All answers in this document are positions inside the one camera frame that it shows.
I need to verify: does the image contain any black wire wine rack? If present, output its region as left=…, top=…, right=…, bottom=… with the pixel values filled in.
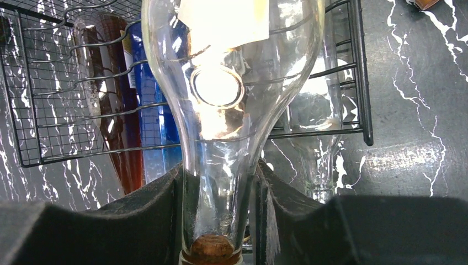
left=1, top=1, right=374, bottom=168

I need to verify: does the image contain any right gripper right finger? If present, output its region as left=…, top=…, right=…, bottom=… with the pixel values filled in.
left=257, top=161, right=467, bottom=264

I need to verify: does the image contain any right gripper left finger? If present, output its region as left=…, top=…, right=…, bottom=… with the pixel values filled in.
left=1, top=165, right=182, bottom=264

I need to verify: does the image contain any orange wooden shelf rack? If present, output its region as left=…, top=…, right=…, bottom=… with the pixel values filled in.
left=407, top=0, right=439, bottom=10

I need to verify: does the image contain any dark red gold-foil wine bottle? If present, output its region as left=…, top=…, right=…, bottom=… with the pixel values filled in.
left=72, top=11, right=143, bottom=194

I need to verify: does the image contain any clear bottle black gold label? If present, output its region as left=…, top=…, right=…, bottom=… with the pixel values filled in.
left=283, top=12, right=343, bottom=204

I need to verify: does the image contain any blue clear glass bottle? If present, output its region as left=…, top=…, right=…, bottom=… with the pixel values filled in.
left=129, top=22, right=182, bottom=184

